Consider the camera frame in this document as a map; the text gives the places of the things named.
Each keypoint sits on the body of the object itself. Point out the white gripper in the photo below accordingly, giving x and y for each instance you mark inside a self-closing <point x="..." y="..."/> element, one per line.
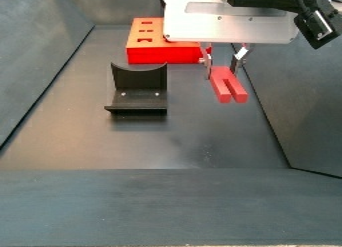
<point x="213" y="21"/>

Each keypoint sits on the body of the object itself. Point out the red double-square object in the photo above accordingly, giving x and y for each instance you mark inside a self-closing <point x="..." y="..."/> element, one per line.
<point x="226" y="85"/>

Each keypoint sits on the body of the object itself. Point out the red peg board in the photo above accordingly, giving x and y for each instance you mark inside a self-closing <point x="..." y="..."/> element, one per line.
<point x="148" y="47"/>

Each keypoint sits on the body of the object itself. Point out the black curved holder stand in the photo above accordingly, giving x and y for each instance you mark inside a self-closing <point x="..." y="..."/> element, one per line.
<point x="141" y="90"/>

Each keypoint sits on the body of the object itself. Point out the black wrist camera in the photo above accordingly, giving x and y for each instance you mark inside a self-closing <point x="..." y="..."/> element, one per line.
<point x="317" y="18"/>

